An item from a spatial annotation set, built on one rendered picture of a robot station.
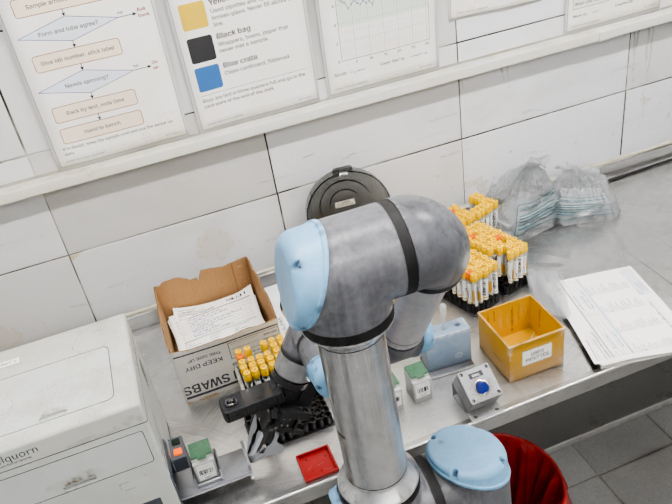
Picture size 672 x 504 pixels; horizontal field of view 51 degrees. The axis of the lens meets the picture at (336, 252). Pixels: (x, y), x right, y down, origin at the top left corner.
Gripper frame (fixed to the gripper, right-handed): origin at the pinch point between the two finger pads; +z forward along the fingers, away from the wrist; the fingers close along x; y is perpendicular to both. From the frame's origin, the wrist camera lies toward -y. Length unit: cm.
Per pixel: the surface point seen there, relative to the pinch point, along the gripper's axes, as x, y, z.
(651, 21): 56, 95, -102
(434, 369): 7.9, 38.9, -18.6
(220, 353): 24.9, -2.2, -5.9
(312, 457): -1.9, 12.2, -1.9
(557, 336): -2, 56, -36
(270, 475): -2.2, 4.7, 2.7
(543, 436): 28, 106, 15
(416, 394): 1.8, 32.2, -16.1
